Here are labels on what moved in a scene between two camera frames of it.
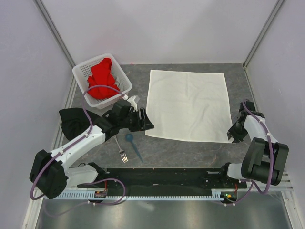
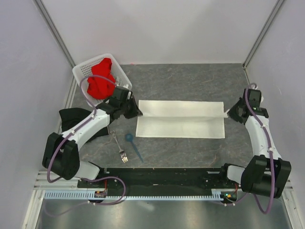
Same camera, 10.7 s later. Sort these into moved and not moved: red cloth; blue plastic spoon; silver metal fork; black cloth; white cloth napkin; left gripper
Moved: white cloth napkin; left gripper
Not moved: blue plastic spoon; silver metal fork; red cloth; black cloth
